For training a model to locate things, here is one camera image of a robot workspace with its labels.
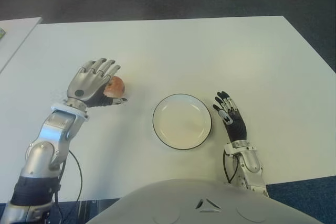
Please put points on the red yellow apple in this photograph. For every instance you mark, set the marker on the red yellow apple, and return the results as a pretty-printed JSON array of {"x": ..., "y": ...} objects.
[{"x": 116, "y": 86}]

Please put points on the white plate with black rim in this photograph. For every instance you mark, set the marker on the white plate with black rim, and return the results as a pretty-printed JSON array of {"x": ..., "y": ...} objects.
[{"x": 181, "y": 121}]

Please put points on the white grey robot torso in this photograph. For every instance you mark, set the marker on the white grey robot torso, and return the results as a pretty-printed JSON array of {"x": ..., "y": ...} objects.
[{"x": 183, "y": 203}]

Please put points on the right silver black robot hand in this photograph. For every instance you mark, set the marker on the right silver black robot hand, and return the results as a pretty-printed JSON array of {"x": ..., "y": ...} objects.
[{"x": 236, "y": 127}]

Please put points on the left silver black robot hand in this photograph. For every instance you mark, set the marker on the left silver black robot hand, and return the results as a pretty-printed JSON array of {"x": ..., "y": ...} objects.
[{"x": 84, "y": 85}]

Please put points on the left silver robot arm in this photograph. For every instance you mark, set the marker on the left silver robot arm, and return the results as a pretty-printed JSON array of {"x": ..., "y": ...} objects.
[{"x": 44, "y": 153}]

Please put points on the small green item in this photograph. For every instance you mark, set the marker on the small green item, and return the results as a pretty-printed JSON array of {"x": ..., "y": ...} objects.
[{"x": 1, "y": 34}]

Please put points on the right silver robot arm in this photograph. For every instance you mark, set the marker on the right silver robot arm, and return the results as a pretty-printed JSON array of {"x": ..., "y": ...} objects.
[{"x": 252, "y": 161}]

